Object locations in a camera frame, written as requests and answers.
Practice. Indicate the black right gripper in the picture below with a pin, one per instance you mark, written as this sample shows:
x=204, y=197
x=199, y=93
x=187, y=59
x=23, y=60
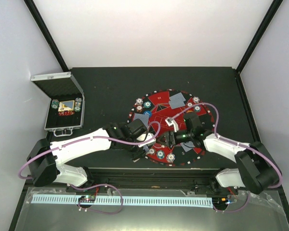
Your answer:
x=175, y=140

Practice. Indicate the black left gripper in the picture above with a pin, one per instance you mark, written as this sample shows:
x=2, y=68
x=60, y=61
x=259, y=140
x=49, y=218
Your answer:
x=135, y=155

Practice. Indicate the blue card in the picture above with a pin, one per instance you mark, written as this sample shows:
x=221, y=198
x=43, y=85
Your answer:
x=187, y=146
x=177, y=97
x=144, y=118

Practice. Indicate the green chip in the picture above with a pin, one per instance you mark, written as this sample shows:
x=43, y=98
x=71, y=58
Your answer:
x=160, y=154
x=147, y=104

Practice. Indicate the green blue chip seat two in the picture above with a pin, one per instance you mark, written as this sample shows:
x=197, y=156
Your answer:
x=197, y=108

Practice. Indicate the white blue chip seat six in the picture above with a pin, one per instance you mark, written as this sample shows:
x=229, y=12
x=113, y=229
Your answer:
x=170, y=158

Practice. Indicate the white blue chip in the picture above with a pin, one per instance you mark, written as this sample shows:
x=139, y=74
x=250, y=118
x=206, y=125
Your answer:
x=139, y=101
x=196, y=100

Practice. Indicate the blue small blind button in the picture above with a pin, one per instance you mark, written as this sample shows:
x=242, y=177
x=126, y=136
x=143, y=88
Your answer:
x=148, y=113

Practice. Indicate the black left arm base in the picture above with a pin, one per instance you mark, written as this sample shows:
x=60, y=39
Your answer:
x=87, y=184

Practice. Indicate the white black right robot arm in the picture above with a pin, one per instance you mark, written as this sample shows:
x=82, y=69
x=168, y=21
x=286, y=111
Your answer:
x=255, y=169

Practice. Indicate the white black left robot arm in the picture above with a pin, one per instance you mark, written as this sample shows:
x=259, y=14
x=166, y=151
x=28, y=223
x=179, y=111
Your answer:
x=47, y=162

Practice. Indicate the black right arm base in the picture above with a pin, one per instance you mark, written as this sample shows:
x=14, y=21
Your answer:
x=211, y=187

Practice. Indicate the round red black poker mat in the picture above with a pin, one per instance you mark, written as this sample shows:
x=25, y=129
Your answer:
x=161, y=110

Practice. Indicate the aluminium poker case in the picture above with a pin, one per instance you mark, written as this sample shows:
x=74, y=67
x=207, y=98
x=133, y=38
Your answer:
x=62, y=87

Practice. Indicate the yellow boxed card deck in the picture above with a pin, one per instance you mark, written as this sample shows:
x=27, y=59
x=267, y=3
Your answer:
x=66, y=106

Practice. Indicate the red dice in case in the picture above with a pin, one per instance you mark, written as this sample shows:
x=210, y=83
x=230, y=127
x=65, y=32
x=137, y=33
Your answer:
x=66, y=113

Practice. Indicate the green chips in case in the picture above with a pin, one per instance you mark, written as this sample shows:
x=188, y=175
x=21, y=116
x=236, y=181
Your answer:
x=55, y=104

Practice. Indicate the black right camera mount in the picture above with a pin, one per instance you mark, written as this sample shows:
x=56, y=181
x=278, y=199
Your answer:
x=192, y=122

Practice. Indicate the white slotted cable duct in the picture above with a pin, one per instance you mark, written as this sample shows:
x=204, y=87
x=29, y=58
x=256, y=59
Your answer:
x=124, y=201

